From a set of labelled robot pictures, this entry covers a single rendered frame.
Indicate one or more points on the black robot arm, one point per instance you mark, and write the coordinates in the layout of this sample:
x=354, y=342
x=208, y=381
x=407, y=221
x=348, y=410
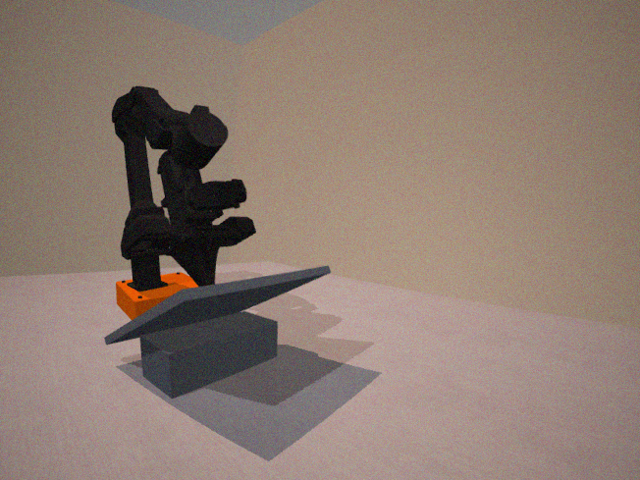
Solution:
x=191, y=141

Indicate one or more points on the grey switch panel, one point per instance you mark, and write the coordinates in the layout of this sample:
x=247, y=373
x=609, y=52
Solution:
x=201, y=335

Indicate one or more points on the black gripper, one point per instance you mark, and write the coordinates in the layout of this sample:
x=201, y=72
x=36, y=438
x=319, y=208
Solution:
x=195, y=251

